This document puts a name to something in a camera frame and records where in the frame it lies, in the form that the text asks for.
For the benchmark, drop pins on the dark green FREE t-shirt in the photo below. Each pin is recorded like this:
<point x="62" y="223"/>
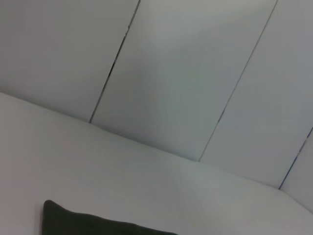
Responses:
<point x="85" y="222"/>

